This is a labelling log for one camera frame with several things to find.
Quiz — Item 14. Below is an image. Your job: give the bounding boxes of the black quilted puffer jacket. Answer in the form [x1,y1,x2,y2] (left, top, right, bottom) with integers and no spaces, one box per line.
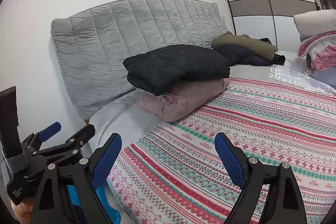
[123,44,230,96]

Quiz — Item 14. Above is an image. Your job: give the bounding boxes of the person left hand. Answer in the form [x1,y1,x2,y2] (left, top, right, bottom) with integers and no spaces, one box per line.
[11,198,35,224]

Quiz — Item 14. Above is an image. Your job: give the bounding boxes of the grey quilted headboard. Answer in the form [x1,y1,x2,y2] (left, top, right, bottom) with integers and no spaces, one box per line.
[51,0,227,119]

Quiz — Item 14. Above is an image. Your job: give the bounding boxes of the pink floral pillow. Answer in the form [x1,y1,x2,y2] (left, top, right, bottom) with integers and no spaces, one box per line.
[138,79,230,122]

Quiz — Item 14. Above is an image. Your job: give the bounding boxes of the patterned red green bedspread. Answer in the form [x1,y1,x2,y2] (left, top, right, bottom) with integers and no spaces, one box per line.
[107,78,335,223]

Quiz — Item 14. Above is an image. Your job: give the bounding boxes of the blue folded blanket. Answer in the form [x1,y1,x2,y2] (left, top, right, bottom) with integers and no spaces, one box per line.
[312,67,336,88]

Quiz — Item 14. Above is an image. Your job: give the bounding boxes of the olive and navy jacket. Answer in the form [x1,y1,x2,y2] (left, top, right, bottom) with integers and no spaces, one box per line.
[211,31,286,67]

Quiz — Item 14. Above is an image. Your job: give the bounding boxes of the grey white pillow on stack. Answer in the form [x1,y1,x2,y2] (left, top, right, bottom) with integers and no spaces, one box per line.
[293,10,336,40]

